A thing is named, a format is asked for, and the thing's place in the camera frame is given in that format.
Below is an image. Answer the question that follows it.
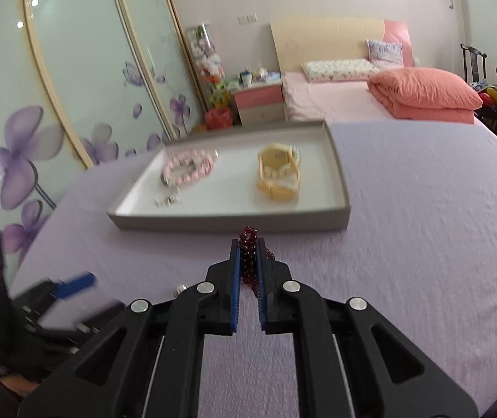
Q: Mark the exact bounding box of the lilac printed pillow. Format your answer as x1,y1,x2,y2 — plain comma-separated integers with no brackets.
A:
366,38,404,68

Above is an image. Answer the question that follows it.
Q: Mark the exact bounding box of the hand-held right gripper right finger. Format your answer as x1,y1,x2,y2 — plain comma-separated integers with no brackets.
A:
255,236,480,418

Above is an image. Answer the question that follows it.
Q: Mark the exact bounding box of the flower print sliding wardrobe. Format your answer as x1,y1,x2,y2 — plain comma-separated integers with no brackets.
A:
0,0,208,271

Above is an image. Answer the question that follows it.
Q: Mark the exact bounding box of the yellow bead bracelet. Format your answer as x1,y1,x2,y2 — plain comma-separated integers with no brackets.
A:
256,143,303,203

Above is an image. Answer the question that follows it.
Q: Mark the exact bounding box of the grey shallow tray box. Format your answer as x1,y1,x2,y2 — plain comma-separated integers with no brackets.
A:
106,121,352,232

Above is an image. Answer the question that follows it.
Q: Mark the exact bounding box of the cream and pink headboard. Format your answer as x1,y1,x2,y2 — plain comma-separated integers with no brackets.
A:
270,16,413,75

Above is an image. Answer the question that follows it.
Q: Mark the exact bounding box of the bed with pink sheet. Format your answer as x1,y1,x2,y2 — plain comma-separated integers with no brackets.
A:
282,70,486,125

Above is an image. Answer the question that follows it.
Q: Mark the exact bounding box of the pink and white nightstand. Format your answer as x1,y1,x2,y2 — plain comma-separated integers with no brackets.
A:
232,83,285,125

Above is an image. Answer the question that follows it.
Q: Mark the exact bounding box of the dark red bead bracelet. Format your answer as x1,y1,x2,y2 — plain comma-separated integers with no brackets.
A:
239,225,275,301

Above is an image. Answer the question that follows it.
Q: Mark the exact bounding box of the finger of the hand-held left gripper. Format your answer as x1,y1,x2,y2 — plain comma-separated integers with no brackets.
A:
53,271,98,299

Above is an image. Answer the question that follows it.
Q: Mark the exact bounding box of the white floral pillow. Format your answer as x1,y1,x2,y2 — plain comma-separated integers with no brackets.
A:
301,59,380,83

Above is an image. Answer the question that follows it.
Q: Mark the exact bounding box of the clear tube of plush toys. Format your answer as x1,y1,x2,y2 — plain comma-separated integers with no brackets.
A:
185,23,227,111

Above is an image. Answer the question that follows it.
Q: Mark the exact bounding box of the black wooden chair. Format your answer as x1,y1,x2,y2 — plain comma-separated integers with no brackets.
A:
460,44,488,83

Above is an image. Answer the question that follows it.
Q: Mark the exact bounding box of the folded orange quilt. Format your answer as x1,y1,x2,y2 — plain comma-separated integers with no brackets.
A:
368,67,484,123

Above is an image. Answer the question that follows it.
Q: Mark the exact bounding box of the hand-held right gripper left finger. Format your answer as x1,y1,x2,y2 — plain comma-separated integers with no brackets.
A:
17,239,243,418

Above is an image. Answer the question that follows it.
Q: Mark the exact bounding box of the pink bead bracelet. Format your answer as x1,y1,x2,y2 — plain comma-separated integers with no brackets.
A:
159,149,220,189

